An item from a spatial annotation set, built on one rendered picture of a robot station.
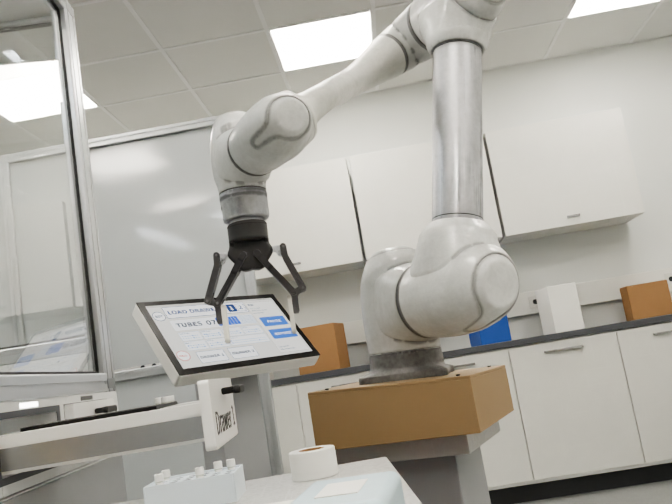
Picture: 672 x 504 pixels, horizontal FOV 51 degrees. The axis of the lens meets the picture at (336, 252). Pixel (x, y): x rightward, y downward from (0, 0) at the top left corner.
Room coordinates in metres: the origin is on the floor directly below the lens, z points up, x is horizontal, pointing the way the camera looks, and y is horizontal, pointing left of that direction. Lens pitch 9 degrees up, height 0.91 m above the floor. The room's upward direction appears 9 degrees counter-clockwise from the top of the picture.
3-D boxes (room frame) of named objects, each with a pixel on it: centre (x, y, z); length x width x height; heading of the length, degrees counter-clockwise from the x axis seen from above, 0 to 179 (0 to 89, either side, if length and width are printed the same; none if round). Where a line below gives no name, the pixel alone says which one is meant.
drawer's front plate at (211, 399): (1.28, 0.25, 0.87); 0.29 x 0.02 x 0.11; 3
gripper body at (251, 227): (1.31, 0.16, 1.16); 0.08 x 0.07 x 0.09; 93
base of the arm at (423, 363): (1.55, -0.11, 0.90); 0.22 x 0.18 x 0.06; 167
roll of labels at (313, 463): (1.10, 0.08, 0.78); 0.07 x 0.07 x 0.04
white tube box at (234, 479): (1.03, 0.25, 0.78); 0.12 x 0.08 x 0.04; 91
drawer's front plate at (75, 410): (1.58, 0.58, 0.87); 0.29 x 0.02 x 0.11; 3
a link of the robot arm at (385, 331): (1.52, -0.12, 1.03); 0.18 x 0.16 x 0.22; 31
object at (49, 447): (1.27, 0.46, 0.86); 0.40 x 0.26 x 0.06; 93
